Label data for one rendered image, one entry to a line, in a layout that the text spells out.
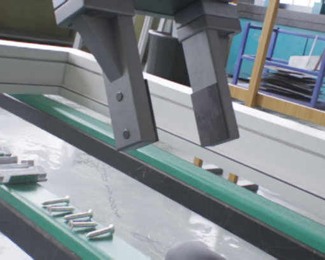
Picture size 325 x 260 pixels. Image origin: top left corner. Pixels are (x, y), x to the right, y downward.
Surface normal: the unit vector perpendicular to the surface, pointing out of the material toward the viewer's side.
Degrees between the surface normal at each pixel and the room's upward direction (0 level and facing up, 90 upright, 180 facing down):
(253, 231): 90
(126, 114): 90
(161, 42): 94
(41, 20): 90
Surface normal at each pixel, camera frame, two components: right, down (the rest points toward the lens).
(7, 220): -0.73, 0.01
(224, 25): 0.66, -0.26
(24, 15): 0.66, 0.28
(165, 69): -0.40, 0.19
